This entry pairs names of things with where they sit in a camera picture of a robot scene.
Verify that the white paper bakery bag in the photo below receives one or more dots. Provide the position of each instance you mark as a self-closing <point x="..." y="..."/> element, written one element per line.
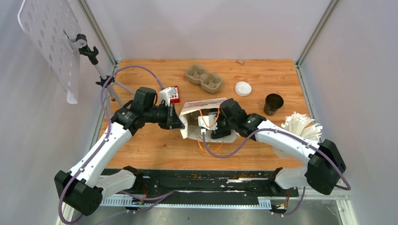
<point x="189" y="116"/>

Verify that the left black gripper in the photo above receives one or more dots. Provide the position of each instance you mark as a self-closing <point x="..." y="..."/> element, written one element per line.
<point x="172" y="121"/>

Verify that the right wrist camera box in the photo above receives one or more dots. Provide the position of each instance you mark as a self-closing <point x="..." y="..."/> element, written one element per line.
<point x="208" y="123"/>

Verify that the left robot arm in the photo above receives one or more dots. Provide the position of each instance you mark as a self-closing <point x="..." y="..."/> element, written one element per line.
<point x="81" y="187"/>

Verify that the cardboard cup carrier tray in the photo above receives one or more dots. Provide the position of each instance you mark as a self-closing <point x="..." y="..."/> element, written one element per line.
<point x="208" y="81"/>

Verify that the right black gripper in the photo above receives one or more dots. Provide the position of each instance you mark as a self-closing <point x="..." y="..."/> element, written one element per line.
<point x="220" y="131"/>

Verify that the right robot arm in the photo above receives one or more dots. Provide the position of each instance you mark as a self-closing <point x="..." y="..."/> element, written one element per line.
<point x="323" y="166"/>

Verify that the white straw holder cup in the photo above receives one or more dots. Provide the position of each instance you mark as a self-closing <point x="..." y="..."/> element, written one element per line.
<point x="280" y="153"/>

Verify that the red toy block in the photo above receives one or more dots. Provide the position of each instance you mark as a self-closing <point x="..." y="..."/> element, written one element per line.
<point x="175" y="98"/>

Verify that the wrapped white straws bundle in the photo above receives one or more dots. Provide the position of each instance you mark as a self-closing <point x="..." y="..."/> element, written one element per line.
<point x="302" y="125"/>

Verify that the perforated white panel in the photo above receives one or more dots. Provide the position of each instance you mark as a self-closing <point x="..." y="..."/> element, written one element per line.
<point x="53" y="28"/>

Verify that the tripod stand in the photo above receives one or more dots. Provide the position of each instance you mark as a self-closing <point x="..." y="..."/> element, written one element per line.
<point x="99" y="71"/>

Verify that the stack of white lids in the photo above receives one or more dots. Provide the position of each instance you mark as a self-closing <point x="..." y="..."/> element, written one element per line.
<point x="243" y="89"/>

